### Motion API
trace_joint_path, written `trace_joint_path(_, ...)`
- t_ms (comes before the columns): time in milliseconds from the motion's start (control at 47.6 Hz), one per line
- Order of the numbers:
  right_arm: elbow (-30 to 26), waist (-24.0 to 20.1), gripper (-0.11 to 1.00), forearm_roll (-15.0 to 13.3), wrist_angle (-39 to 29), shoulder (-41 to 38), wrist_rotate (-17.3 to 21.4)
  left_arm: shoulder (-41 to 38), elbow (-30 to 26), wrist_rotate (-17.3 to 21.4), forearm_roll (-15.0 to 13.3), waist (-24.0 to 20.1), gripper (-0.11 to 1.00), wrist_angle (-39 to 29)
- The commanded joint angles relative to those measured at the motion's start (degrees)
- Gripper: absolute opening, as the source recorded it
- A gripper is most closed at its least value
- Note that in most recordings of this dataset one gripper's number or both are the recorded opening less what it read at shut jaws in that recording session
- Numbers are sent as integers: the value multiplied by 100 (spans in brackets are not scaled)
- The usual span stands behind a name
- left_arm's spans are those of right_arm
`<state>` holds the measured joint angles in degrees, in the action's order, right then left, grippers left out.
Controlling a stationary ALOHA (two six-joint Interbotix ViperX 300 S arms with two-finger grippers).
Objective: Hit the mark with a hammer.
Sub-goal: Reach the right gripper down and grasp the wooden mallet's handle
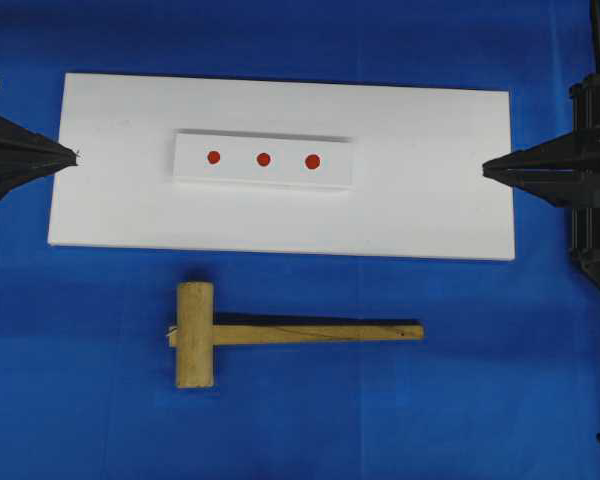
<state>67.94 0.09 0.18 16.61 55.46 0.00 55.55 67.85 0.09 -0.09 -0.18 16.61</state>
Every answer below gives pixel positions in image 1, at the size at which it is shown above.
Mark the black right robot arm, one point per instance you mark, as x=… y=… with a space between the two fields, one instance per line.
x=565 y=171

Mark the large white foam board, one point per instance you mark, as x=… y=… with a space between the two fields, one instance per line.
x=418 y=188

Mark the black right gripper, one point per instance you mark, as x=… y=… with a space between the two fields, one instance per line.
x=564 y=153

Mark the wooden mallet hammer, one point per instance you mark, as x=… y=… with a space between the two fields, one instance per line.
x=199 y=329

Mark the red dot mark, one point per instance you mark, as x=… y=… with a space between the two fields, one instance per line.
x=263 y=159
x=213 y=157
x=312 y=161

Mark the middle red dot mark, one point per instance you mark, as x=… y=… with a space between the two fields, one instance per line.
x=263 y=159

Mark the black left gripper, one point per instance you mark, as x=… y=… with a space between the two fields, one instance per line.
x=14 y=138

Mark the right red dot mark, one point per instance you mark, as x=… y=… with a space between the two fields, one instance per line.
x=312 y=161

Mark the small white raised block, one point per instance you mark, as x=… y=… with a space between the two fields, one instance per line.
x=287 y=168

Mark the left red dot mark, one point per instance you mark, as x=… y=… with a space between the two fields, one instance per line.
x=213 y=157

